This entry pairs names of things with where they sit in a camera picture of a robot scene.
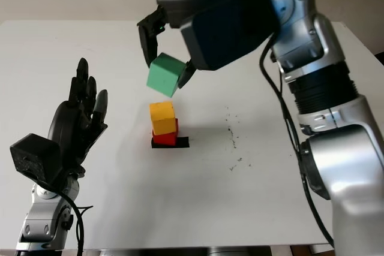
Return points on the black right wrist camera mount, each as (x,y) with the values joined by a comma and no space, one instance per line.
(231,31)

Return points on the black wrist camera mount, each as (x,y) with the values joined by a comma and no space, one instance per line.
(34,155)
(231,31)

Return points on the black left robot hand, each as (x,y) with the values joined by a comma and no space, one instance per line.
(69,127)

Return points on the red block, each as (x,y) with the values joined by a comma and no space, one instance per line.
(165,139)

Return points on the black tape patch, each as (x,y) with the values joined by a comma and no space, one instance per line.
(183,143)

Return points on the yellow block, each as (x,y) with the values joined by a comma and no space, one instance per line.
(162,116)

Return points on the green block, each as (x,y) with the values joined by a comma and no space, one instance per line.
(163,77)

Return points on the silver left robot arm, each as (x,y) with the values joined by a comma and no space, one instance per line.
(45,223)

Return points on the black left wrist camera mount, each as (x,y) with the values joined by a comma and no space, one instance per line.
(34,155)

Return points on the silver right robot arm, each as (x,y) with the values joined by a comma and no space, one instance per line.
(330,103)

